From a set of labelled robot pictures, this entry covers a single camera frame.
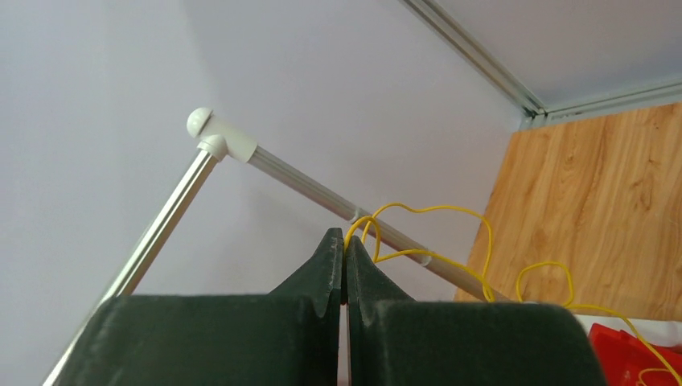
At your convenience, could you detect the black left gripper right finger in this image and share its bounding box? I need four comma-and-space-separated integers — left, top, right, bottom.
346, 237, 606, 385

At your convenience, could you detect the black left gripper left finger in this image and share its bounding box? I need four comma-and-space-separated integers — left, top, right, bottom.
57, 228, 343, 385

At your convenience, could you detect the yellow cable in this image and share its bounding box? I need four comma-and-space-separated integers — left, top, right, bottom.
343, 202, 682, 386

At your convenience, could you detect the beige rack pole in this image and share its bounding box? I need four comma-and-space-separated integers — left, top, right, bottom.
186, 107, 508, 302

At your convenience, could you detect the red storage bin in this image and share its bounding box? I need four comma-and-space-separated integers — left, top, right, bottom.
588, 323, 681, 385

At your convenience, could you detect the silver horizontal rack rail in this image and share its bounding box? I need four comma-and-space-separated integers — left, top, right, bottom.
43, 150, 219, 385

